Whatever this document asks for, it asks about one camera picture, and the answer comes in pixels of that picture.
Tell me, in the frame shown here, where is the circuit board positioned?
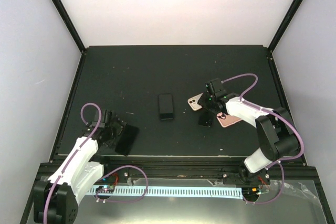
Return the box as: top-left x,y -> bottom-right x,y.
96,185 -> 114,194
241,187 -> 269,196

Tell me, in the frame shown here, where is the white slotted cable duct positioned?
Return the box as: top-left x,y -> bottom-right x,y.
87,185 -> 243,199

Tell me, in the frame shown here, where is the right circuit board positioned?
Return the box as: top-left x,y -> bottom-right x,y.
241,187 -> 269,196

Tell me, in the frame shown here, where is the black frame post left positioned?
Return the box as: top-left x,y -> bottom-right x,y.
51,0 -> 86,53

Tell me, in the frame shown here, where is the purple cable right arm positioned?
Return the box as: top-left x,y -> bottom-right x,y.
222,73 -> 305,206

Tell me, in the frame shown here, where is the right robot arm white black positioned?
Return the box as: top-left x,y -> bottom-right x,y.
196,78 -> 303,184

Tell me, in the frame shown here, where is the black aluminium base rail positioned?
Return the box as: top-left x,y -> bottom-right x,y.
36,155 -> 320,185

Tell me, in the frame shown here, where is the black frame post right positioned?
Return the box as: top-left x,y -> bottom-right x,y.
268,0 -> 303,52

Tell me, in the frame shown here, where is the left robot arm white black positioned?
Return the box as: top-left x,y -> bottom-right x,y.
33,110 -> 138,223

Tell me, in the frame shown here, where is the left circuit board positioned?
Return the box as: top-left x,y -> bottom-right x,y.
96,185 -> 114,194

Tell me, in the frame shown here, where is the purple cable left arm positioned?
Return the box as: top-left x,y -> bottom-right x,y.
41,103 -> 149,224

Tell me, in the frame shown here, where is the pink phone case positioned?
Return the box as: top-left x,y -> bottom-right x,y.
216,113 -> 241,127

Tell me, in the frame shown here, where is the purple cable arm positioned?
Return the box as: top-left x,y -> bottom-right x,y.
222,73 -> 305,206
41,103 -> 149,224

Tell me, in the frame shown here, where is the black frame post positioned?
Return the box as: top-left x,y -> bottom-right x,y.
268,0 -> 303,52
51,0 -> 86,53

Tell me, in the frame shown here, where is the black phone with dual camera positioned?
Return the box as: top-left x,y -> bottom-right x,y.
158,93 -> 174,120

